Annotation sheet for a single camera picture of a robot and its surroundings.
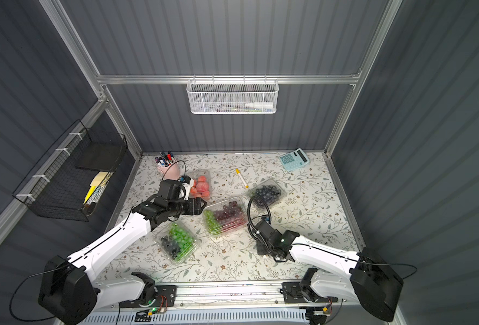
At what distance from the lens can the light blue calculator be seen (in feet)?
3.74

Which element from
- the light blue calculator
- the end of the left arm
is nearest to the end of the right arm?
the end of the left arm

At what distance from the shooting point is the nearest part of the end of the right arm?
0.59 meters

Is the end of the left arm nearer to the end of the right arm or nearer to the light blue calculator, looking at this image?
the end of the right arm

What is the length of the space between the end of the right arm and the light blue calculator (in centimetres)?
55
